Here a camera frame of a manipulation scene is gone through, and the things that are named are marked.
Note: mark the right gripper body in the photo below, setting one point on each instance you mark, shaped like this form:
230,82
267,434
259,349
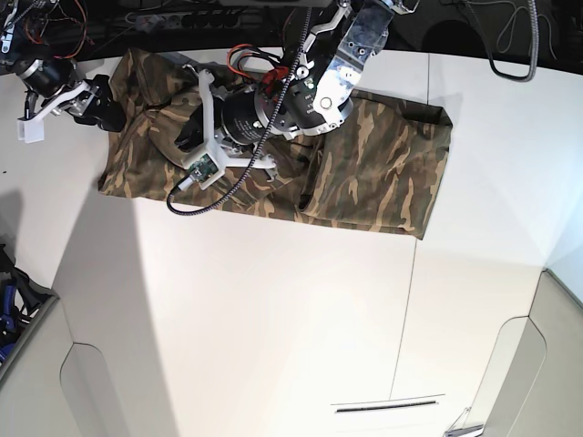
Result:
60,85

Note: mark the black power strip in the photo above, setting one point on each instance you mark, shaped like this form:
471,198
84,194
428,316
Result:
207,19

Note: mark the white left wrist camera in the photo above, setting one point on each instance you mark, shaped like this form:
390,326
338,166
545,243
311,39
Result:
206,171

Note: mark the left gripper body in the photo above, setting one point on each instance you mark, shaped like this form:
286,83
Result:
234,122

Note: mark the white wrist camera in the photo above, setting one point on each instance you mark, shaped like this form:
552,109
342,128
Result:
206,171
30,130

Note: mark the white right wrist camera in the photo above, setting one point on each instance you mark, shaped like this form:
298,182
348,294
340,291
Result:
30,130

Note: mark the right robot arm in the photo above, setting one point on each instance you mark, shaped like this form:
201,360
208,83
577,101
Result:
40,42

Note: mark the camouflage T-shirt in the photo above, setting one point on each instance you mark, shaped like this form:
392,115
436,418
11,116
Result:
380,171

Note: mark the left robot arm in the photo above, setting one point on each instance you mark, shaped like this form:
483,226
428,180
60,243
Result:
308,92

